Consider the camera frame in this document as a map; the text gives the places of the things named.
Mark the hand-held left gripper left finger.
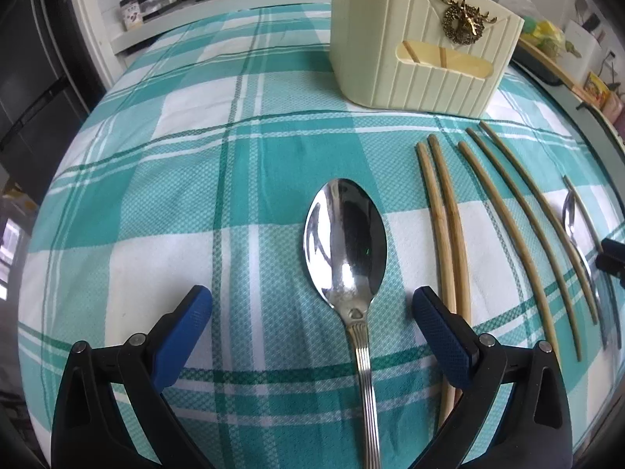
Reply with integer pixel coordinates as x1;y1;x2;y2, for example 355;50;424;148
51;285;216;469

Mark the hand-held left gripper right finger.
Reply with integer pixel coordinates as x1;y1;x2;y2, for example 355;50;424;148
411;287;573;469

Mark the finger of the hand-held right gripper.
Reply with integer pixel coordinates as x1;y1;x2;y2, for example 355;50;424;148
595;238;625;289

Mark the small steel spoon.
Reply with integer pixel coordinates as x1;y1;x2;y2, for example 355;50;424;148
561;190;611;350

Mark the wooden chopstick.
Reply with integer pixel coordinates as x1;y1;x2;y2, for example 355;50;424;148
415;141;461;431
427;134;473;326
466;127;583;362
562;175;623;350
479;120;599;326
456;141;562;369

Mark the large steel spoon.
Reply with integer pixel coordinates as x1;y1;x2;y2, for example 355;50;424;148
304;178;388;469

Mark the cream ribbed utensil holder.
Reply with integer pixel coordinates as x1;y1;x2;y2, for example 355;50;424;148
328;0;525;119

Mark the pink container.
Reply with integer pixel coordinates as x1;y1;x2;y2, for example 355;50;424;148
605;93;625;123

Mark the yellow packet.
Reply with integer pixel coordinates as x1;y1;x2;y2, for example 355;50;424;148
583;72;611;106

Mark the teal plaid tablecloth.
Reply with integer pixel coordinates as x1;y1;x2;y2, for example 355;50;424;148
17;2;621;469

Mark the wooden cutting board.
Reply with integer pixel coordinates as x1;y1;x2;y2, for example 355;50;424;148
518;39;587;98

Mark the white knife block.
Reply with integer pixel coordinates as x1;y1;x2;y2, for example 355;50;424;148
561;18;609;84

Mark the plastic bag of sponges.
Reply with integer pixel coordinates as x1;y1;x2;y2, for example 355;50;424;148
512;0;582;57

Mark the dark grey refrigerator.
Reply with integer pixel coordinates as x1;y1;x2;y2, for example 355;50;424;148
0;0;93;167

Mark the spice jar with dark lid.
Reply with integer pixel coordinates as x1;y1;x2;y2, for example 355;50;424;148
120;0;145;30

